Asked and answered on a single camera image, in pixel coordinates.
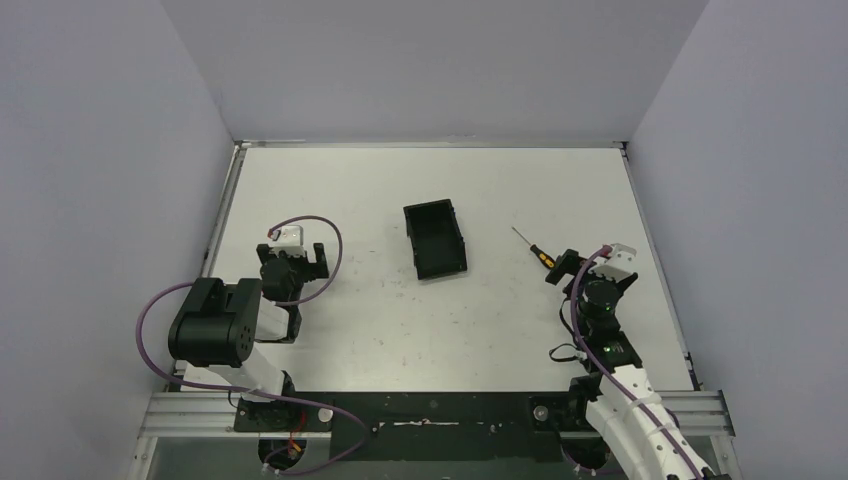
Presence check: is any orange black screwdriver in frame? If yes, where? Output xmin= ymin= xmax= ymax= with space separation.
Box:
xmin=511 ymin=226 xmax=555 ymax=270

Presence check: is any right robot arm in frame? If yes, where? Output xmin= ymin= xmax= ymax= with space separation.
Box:
xmin=536 ymin=244 xmax=722 ymax=479

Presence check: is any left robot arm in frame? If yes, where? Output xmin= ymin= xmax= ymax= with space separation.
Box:
xmin=168 ymin=242 xmax=330 ymax=432

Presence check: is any black plastic bin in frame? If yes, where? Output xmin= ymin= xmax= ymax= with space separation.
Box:
xmin=403 ymin=199 xmax=468 ymax=281

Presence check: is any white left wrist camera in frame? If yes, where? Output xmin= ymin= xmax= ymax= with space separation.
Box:
xmin=268 ymin=225 xmax=306 ymax=258

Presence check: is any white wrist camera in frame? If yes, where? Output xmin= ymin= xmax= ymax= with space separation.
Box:
xmin=268 ymin=225 xmax=306 ymax=258
xmin=589 ymin=243 xmax=637 ymax=282

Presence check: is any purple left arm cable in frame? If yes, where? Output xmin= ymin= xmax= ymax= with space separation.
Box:
xmin=135 ymin=215 xmax=372 ymax=478

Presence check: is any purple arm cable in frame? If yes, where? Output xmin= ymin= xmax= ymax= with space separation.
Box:
xmin=135 ymin=215 xmax=372 ymax=478
xmin=569 ymin=245 xmax=705 ymax=480

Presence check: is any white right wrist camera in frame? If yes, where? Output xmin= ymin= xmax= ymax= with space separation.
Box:
xmin=589 ymin=243 xmax=637 ymax=282

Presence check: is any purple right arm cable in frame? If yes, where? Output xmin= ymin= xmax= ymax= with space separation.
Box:
xmin=569 ymin=245 xmax=705 ymax=480

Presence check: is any aluminium front rail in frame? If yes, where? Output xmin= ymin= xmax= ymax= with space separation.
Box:
xmin=135 ymin=389 xmax=737 ymax=440

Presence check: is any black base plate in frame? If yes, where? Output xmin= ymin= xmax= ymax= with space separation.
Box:
xmin=259 ymin=405 xmax=602 ymax=466

